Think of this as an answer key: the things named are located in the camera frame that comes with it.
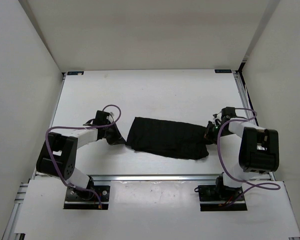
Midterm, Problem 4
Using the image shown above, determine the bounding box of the left blue corner label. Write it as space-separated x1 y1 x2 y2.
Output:
67 71 84 76

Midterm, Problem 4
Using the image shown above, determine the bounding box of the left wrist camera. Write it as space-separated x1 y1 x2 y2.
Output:
84 110 114 126

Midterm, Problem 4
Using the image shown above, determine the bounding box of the front aluminium frame rail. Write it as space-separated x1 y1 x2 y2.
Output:
91 174 219 182

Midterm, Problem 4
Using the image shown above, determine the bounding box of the right aluminium frame rail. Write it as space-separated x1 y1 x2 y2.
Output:
234 70 276 181

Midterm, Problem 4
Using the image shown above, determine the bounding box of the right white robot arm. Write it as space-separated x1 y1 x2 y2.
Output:
205 117 279 200

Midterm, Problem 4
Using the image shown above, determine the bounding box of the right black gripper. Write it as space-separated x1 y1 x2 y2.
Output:
196 120 233 145

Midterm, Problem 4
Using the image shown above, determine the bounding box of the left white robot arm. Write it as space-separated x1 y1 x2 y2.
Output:
36 123 126 200

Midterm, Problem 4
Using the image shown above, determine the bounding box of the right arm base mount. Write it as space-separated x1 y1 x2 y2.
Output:
194 185 248 212

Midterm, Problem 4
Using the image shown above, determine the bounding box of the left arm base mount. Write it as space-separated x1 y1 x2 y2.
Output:
63 185 110 210

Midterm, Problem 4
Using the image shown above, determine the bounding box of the right blue corner label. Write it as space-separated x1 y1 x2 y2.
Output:
215 69 232 74

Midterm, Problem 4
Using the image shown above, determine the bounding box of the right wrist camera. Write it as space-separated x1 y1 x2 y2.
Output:
212 106 247 126

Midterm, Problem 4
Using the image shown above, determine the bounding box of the black pleated skirt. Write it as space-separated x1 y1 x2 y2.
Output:
126 117 209 160

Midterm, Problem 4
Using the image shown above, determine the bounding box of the aluminium frame rail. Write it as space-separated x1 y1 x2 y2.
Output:
91 174 219 182
234 70 276 181

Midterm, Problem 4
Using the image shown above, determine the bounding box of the blue corner label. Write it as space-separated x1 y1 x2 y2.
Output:
215 69 232 74
67 71 84 76

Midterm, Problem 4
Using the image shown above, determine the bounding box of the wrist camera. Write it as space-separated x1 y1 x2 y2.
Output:
84 110 114 126
212 106 247 126

